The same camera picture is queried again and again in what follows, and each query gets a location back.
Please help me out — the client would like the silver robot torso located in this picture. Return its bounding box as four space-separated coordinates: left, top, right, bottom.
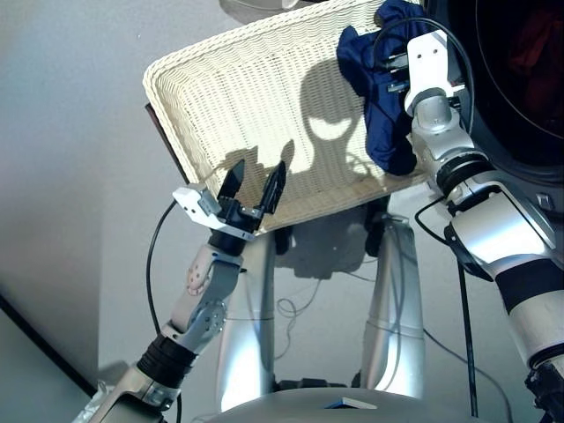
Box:
193 387 499 423

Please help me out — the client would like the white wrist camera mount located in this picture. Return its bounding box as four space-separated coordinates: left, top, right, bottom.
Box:
171 182 256 241
404 30 467 118

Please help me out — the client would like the dark brown basket stand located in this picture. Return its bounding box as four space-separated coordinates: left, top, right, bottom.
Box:
144 103 189 184

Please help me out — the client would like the pale woven laundry basket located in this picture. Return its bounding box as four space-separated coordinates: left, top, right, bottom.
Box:
143 0 431 233

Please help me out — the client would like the navy blue garment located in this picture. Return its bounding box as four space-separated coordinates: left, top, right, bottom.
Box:
336 0 435 176

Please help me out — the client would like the round glass washer door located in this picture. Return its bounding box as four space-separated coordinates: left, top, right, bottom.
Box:
219 0 318 14

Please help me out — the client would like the thin grey floor cable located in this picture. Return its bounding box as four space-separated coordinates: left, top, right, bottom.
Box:
275 277 380 367

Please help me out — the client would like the grey washing machine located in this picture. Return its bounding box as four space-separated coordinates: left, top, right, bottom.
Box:
420 0 564 261

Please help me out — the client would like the red orange garment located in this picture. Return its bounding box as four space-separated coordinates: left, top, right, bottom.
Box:
506 8 564 129

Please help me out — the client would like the black stand caster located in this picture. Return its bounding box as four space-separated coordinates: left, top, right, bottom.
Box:
363 206 389 257
273 228 297 256

